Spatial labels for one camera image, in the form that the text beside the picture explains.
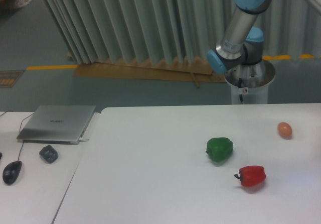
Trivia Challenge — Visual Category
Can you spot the green bell pepper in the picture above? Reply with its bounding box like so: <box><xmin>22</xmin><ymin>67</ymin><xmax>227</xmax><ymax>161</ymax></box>
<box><xmin>206</xmin><ymin>137</ymin><xmax>233</xmax><ymax>163</ymax></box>

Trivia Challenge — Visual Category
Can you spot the pale green pleated curtain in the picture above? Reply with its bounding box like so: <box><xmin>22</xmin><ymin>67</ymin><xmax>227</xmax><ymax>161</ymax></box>
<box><xmin>43</xmin><ymin>0</ymin><xmax>320</xmax><ymax>65</ymax></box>

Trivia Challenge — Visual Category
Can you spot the flat brown cardboard sheet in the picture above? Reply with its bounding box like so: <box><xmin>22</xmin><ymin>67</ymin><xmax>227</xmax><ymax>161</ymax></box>
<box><xmin>73</xmin><ymin>56</ymin><xmax>226</xmax><ymax>88</ymax></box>

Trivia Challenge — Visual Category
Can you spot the black computer mouse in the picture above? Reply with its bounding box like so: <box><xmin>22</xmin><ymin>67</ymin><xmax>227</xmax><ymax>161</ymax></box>
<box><xmin>3</xmin><ymin>160</ymin><xmax>22</xmax><ymax>185</ymax></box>

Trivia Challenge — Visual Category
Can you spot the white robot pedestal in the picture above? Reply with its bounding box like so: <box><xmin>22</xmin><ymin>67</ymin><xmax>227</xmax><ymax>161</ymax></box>
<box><xmin>229</xmin><ymin>84</ymin><xmax>269</xmax><ymax>104</ymax></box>

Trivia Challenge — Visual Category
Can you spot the red bell pepper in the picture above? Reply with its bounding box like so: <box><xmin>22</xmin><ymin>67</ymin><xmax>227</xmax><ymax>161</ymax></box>
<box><xmin>234</xmin><ymin>165</ymin><xmax>266</xmax><ymax>187</ymax></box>

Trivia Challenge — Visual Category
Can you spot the floor warning sign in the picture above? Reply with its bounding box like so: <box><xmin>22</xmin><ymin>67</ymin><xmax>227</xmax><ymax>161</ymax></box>
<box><xmin>0</xmin><ymin>70</ymin><xmax>25</xmax><ymax>88</ymax></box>

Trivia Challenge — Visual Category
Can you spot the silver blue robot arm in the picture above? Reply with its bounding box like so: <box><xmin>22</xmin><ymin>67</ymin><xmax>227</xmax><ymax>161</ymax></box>
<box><xmin>207</xmin><ymin>0</ymin><xmax>320</xmax><ymax>74</ymax></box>

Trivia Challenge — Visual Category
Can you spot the small black controller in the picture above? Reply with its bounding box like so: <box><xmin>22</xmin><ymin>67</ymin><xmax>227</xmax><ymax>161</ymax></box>
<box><xmin>39</xmin><ymin>145</ymin><xmax>59</xmax><ymax>164</ymax></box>

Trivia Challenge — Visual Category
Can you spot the black mouse cable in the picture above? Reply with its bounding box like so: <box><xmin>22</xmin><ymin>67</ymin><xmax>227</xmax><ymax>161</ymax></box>
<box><xmin>0</xmin><ymin>110</ymin><xmax>35</xmax><ymax>162</ymax></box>

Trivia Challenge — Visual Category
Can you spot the grey closed laptop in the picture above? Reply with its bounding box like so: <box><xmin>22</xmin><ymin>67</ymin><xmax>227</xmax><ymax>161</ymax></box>
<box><xmin>17</xmin><ymin>105</ymin><xmax>96</xmax><ymax>144</ymax></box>

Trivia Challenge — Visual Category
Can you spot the brown egg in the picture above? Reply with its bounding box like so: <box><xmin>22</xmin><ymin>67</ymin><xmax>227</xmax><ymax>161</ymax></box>
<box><xmin>277</xmin><ymin>122</ymin><xmax>292</xmax><ymax>139</ymax></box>

